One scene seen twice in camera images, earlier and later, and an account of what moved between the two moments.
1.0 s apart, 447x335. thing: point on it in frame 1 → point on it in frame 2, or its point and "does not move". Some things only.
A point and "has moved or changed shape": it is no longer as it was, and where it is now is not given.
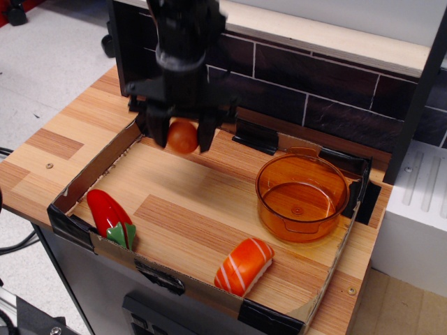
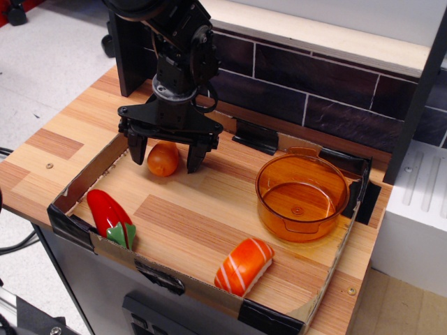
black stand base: x=16 y=15 does not move
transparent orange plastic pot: x=302 y=195 does not move
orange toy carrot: x=183 y=135 has moved or changed shape
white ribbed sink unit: x=411 y=246 does not move
